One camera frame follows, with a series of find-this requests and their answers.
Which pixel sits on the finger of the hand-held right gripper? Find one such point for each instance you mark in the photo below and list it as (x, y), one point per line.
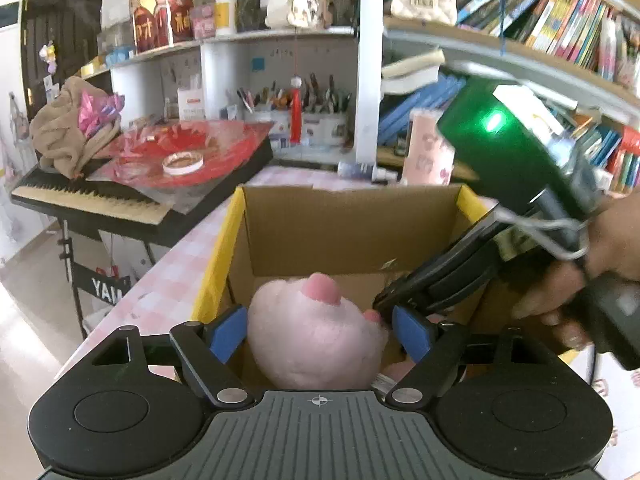
(440, 260)
(455, 290)

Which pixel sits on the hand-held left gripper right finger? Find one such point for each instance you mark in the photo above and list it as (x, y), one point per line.
(412, 335)

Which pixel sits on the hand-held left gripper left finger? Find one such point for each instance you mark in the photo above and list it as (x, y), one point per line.
(227, 332)

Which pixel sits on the pale pink plush toy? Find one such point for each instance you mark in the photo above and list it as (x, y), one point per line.
(305, 340)

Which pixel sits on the yellow cardboard box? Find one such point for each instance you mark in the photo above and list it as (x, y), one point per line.
(310, 230)

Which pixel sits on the person's right hand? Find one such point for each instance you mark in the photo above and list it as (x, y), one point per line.
(620, 240)

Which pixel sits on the pink printed desk mat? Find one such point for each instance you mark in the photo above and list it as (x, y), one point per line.
(175, 280)

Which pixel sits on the pink cylinder container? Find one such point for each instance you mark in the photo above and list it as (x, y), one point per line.
(425, 150)

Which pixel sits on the row of colourful books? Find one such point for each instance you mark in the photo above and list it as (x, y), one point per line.
(415, 105)

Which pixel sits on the dark blue bottle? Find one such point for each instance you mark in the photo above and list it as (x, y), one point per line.
(365, 172)

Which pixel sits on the thick cream book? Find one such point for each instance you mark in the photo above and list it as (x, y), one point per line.
(412, 72)

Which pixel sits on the black keyboard stand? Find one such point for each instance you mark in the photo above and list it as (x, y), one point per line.
(100, 287)

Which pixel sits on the blue hanging ribbon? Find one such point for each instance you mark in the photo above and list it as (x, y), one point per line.
(500, 10)

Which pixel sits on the shelf row of picture books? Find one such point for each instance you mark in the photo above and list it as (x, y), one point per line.
(565, 20)

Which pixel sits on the white tape roll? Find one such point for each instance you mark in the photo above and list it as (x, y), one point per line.
(182, 162)

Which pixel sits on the black electronic keyboard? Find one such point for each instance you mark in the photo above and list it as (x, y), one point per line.
(100, 205)

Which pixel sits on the red gift packs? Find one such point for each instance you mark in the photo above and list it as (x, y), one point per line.
(225, 150)

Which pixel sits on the red tassel ornament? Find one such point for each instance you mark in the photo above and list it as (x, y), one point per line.
(296, 115)

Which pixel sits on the white box with red label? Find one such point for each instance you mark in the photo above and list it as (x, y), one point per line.
(191, 105)

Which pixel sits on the pink shiny ribbon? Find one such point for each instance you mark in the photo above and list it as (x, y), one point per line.
(100, 110)

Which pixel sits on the brown cloth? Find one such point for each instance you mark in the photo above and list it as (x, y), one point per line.
(55, 130)

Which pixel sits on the gold box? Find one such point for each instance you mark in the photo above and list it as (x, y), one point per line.
(95, 67)

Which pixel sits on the blue small box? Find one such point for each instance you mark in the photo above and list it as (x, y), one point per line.
(121, 55)

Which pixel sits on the white bottle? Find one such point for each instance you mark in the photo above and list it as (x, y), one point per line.
(225, 12)

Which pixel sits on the pink small box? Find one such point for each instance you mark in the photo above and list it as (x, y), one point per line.
(204, 22)

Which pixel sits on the dark wooden door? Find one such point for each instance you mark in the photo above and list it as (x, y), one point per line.
(60, 20)

